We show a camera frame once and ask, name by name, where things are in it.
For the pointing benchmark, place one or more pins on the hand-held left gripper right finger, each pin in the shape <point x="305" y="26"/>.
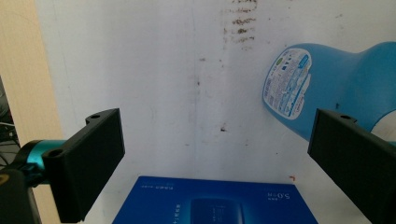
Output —
<point x="355" y="161"/>

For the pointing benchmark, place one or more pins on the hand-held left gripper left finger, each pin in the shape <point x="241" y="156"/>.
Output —
<point x="84" y="165"/>

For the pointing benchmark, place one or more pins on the blue detergent bottle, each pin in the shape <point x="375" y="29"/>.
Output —
<point x="339" y="84"/>

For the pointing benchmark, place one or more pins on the blue box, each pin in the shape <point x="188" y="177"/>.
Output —
<point x="214" y="202"/>

